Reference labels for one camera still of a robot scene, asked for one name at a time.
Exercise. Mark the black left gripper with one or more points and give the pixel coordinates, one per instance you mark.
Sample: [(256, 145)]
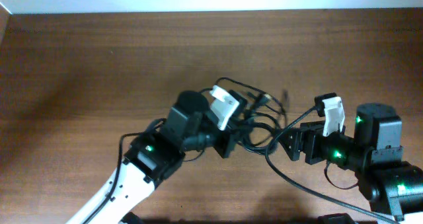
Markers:
[(225, 137)]

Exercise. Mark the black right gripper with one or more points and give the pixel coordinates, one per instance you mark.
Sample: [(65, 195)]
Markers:
[(314, 135)]

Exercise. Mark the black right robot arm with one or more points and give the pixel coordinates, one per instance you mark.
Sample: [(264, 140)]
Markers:
[(391, 185)]

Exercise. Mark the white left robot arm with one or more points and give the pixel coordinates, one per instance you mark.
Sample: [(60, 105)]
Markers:
[(193, 124)]

